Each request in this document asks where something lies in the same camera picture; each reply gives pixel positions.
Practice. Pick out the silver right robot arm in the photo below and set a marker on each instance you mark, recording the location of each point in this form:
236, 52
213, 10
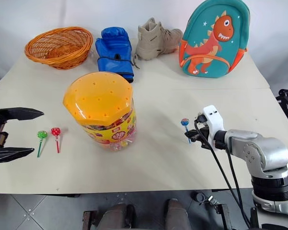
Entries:
266, 149

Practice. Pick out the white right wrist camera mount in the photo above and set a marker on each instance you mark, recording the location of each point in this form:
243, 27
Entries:
213, 119

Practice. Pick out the orange wicker basket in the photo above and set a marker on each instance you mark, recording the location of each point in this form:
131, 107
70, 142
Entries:
58, 46

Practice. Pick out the black stand post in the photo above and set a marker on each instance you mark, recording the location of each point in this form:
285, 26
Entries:
223, 215

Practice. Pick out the green lollipop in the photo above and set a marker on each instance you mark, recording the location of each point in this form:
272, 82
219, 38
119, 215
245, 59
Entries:
42, 134

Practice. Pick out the beige lace-up boot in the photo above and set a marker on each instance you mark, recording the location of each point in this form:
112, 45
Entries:
156, 40

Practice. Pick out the clear plastic lollipop jar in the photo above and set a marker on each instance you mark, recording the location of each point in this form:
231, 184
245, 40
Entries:
115, 136

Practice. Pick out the blue boxing glove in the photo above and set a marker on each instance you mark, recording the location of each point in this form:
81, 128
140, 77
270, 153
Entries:
114, 51

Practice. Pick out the red lollipop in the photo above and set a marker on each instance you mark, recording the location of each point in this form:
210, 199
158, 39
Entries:
55, 131

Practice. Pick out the black round knob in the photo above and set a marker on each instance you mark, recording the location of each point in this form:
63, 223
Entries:
200, 197

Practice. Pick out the yellow perforated jar lid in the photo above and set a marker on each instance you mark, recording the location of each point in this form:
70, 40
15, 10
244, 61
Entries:
98, 98

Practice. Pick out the blue lollipop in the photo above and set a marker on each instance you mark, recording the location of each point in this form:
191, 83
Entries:
184, 122

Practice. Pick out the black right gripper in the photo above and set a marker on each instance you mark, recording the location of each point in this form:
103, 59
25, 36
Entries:
204, 135

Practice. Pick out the teal dinosaur backpack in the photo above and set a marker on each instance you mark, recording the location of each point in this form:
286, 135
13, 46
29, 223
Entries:
213, 43

